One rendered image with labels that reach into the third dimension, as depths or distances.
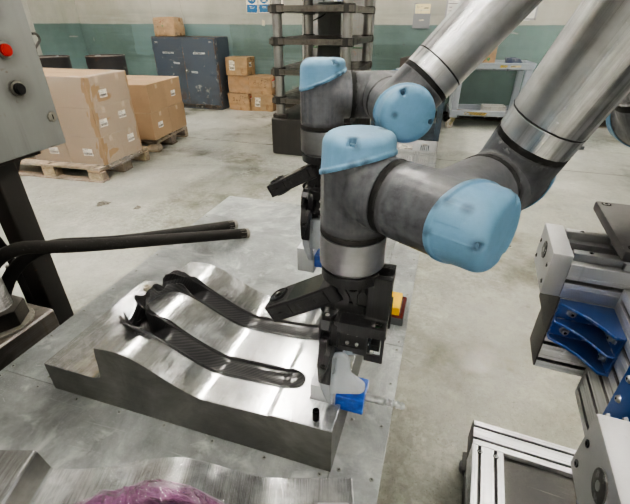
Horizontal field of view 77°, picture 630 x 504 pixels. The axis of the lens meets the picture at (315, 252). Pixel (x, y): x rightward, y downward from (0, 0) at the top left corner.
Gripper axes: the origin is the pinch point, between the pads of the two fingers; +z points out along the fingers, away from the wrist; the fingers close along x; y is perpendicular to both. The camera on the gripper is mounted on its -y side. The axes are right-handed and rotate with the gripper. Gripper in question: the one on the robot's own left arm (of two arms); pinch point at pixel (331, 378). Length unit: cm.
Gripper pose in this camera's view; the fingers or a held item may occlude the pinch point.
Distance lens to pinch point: 60.2
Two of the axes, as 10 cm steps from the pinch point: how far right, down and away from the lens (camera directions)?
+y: 9.5, 1.5, -2.6
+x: 3.0, -4.8, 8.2
